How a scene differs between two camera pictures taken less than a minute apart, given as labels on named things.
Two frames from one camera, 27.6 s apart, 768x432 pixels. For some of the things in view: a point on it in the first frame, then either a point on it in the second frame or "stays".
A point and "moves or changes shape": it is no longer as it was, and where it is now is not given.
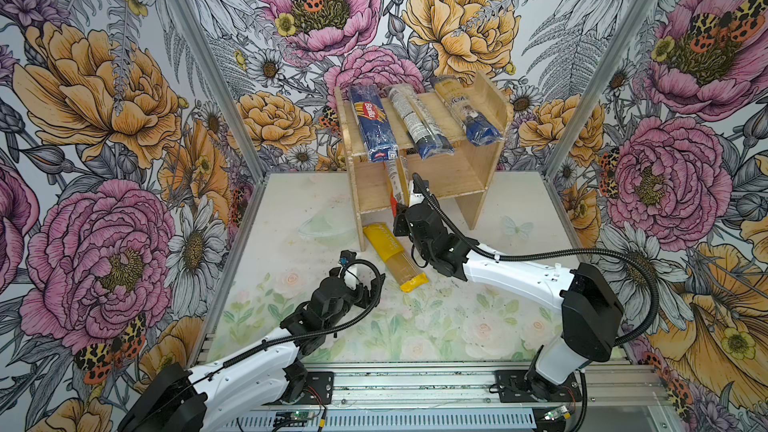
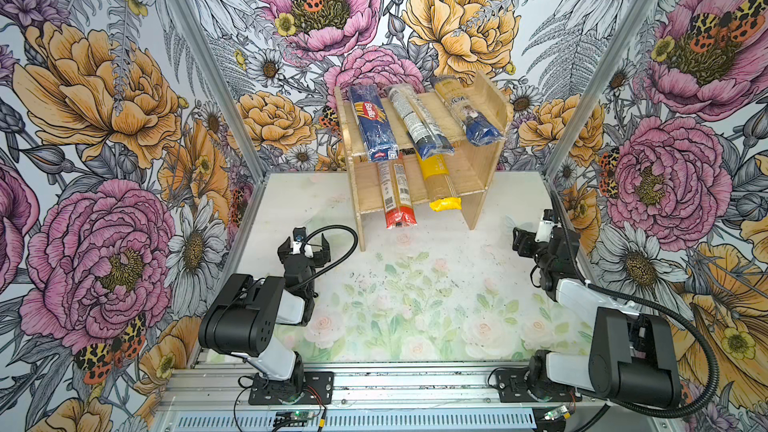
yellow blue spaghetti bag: [473, 123] stays
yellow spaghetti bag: [386, 247] → [440, 194]
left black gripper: [373, 285] → [284, 250]
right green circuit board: [555, 413] stays
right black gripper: [399, 227] → [524, 239]
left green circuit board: [294, 416] stays
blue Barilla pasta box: [380, 139] stays
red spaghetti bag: [396, 195] moves or changes shape
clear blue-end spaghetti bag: [420, 123] stays
